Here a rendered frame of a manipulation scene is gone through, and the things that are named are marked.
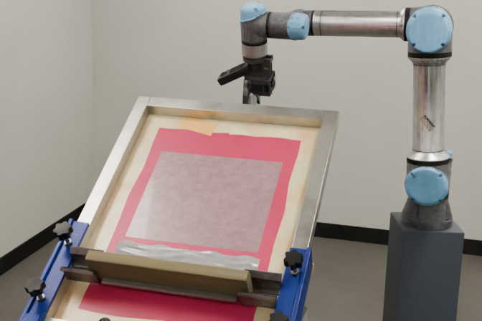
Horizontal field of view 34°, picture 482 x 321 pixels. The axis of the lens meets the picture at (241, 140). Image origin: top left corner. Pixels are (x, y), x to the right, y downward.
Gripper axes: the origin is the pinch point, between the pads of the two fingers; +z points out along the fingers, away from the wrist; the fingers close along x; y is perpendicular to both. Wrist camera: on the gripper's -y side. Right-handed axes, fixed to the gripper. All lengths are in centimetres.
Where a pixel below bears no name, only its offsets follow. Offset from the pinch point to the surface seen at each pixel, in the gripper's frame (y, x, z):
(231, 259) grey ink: 11, -63, 4
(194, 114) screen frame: -11.5, -18.4, -8.9
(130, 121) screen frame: -27.8, -25.7, -9.0
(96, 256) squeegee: -16, -77, -3
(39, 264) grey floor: -185, 141, 199
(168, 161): -14.0, -35.0, -2.9
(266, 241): 18, -57, 3
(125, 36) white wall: -173, 288, 101
